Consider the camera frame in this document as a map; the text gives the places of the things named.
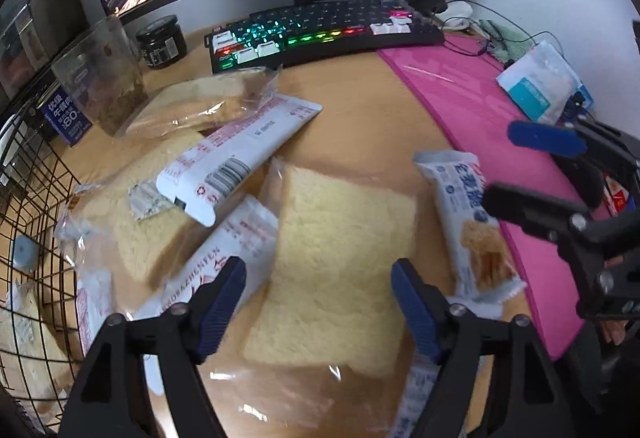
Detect blue white cracker packet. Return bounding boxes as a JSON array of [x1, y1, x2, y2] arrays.
[[412, 150, 526, 304]]

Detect small black jar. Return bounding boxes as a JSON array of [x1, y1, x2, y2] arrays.
[[134, 15, 188, 70]]

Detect glass jar with tea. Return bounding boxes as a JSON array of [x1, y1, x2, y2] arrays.
[[52, 16, 149, 137]]

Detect bagged bread slices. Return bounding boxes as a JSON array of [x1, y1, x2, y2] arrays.
[[55, 129, 210, 311]]

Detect RGB mechanical keyboard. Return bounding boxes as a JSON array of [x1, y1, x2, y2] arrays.
[[204, 0, 445, 73]]

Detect large bagged bread slice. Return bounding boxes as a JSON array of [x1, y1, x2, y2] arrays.
[[194, 156, 421, 434]]

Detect black wire basket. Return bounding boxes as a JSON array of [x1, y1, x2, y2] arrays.
[[1, 107, 82, 435]]

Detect dark acrylic cosmetics cabinet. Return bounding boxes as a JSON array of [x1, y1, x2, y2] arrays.
[[1, 0, 89, 99]]

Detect white snack packet red text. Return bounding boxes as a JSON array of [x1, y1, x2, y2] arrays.
[[134, 195, 278, 320]]

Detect pink desk mat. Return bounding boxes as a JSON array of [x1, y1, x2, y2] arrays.
[[378, 36, 584, 359]]

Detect blue tin can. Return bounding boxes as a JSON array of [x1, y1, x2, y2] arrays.
[[38, 83, 92, 147]]

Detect small white sachet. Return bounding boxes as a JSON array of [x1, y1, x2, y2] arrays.
[[386, 351, 439, 438]]

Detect white blue tissue pack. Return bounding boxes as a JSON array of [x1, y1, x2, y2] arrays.
[[497, 41, 594, 125]]

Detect long white red snack packet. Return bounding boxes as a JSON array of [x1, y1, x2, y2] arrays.
[[156, 94, 322, 227]]

